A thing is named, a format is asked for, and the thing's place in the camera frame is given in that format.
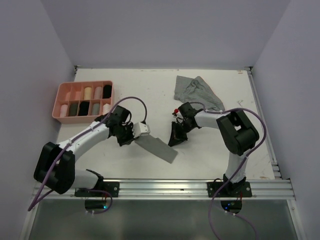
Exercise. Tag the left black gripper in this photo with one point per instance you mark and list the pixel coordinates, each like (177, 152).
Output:
(130, 138)

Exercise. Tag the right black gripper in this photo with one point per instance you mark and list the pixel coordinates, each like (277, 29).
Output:
(176, 138)

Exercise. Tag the plain grey underwear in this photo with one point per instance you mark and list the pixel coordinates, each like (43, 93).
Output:
(157, 147)

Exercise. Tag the beige navy-trimmed underwear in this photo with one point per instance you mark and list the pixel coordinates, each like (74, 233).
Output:
(87, 93)

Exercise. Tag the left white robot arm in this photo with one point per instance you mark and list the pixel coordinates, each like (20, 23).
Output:
(57, 161)

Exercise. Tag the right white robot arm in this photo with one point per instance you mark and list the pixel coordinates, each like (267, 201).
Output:
(238, 133)

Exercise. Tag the grey striped underwear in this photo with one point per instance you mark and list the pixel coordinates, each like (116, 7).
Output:
(197, 90)

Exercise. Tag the white rolled cloth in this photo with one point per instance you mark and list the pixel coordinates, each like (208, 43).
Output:
(106, 108)

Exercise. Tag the grey rolled cloth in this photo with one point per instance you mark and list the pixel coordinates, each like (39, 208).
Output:
(95, 110)

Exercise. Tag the black rolled cloth back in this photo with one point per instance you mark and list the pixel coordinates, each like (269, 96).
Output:
(107, 92)

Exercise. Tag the black rolled cloth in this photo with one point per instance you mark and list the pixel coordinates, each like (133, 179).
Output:
(107, 92)
(83, 108)

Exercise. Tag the beige rolled cloth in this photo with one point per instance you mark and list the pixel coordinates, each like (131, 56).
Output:
(98, 92)

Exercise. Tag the black rolled cloth front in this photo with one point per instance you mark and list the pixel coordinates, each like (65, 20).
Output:
(83, 108)

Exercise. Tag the pink divided storage tray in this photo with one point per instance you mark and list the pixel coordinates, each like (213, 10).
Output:
(73, 92)

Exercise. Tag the olive rolled cloth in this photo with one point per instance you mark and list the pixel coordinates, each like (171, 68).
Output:
(73, 109)

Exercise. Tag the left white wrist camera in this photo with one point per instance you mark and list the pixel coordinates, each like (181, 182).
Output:
(140, 129)

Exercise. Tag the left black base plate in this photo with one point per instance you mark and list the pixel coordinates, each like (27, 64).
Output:
(111, 187)

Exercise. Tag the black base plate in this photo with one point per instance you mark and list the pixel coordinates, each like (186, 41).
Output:
(215, 190)
(111, 187)

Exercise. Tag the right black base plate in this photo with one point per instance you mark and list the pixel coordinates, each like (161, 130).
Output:
(215, 190)

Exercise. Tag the aluminium mounting rail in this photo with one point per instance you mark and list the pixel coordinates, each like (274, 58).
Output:
(173, 189)

